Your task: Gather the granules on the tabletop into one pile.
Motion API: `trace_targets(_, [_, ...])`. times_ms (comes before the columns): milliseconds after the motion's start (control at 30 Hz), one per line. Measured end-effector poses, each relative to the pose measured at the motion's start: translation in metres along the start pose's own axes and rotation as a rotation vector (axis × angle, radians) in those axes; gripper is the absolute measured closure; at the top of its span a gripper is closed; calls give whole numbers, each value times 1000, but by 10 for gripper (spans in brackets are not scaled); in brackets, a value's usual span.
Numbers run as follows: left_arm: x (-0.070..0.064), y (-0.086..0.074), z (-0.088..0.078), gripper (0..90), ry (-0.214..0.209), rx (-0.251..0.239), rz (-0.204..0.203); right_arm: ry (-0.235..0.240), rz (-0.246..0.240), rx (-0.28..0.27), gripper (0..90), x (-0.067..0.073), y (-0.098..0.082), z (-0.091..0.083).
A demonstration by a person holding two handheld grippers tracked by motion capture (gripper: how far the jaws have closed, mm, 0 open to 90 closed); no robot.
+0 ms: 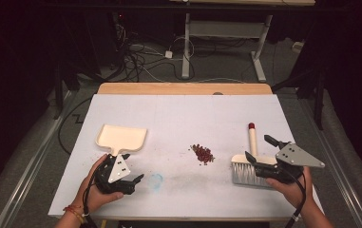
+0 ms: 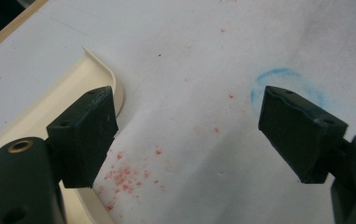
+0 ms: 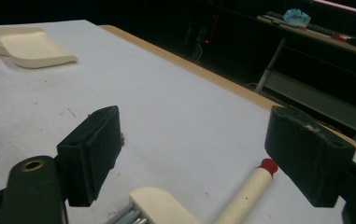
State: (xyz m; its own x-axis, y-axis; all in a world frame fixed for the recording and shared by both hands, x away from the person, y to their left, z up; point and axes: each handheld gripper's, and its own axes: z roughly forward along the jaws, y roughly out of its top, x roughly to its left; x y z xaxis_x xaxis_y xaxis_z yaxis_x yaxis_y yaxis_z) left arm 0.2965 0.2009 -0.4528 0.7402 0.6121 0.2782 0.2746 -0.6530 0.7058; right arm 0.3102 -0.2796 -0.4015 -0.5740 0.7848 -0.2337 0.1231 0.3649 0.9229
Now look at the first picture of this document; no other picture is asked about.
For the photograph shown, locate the person's right hand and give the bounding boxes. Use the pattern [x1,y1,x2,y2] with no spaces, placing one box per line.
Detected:
[265,165,314,208]

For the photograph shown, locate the black stand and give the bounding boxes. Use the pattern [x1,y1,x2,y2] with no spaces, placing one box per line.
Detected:
[272,63,326,131]
[52,60,83,121]

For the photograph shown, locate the red orange bracelet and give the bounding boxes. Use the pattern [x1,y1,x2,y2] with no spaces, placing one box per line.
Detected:
[63,204,86,224]

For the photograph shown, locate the group of red kidney beans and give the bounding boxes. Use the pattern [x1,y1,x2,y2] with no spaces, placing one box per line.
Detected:
[190,143,215,165]

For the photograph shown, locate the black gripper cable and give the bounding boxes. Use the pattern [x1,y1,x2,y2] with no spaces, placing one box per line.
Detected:
[284,170,308,228]
[82,164,106,228]

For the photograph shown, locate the white desk frame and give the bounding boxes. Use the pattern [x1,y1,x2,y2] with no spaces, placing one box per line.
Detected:
[168,0,316,84]

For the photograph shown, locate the cream hand brush grey bristles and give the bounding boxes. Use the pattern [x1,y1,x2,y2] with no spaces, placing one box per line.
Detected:
[230,122,277,189]

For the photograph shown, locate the tangle of floor cables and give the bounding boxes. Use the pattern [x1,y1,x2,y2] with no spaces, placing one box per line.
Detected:
[111,22,199,84]

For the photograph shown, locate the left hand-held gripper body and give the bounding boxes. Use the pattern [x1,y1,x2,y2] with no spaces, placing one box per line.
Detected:
[93,153,137,196]

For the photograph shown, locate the wooden table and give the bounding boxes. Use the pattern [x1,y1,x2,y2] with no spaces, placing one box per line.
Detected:
[48,82,324,222]

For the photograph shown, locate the person's left hand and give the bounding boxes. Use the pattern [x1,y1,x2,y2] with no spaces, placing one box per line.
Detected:
[73,154,125,214]

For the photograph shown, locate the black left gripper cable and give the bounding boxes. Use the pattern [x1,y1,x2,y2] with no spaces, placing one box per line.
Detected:
[82,164,106,228]

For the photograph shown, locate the cream plastic dustpan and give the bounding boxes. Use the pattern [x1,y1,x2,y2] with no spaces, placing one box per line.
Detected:
[95,123,148,157]

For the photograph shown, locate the white table cover sheet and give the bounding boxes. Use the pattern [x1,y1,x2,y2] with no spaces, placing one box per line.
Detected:
[48,93,324,219]

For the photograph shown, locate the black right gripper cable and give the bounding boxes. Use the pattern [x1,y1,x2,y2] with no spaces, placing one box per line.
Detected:
[284,170,308,228]

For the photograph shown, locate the long black floor cable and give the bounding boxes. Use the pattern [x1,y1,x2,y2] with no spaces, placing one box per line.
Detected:
[57,96,94,156]

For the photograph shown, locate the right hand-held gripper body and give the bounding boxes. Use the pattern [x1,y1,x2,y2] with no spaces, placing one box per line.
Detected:
[254,142,326,185]

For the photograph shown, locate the white floor socket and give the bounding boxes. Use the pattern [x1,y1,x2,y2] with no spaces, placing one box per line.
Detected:
[292,41,305,54]

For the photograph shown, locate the metal floor rail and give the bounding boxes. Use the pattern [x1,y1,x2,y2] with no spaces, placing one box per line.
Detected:
[0,91,75,228]
[298,98,362,228]

